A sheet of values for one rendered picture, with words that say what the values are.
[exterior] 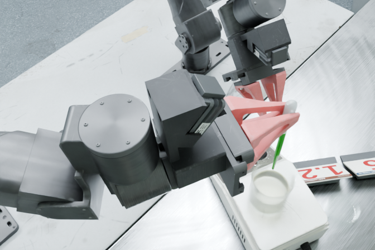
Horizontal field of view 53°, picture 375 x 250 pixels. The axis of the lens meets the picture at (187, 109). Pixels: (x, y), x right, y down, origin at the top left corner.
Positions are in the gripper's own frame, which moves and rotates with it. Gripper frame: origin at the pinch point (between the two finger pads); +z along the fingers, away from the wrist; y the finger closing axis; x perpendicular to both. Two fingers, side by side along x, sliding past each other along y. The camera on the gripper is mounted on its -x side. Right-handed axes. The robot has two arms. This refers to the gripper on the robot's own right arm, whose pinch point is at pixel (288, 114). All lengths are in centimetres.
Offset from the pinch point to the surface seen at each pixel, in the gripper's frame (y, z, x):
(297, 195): -1.7, 4.9, 23.7
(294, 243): -7.6, 1.2, 26.0
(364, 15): 35, 49, 32
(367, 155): 2.1, 24.5, 32.0
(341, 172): 0.5, 16.7, 29.4
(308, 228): -7.0, 3.7, 23.7
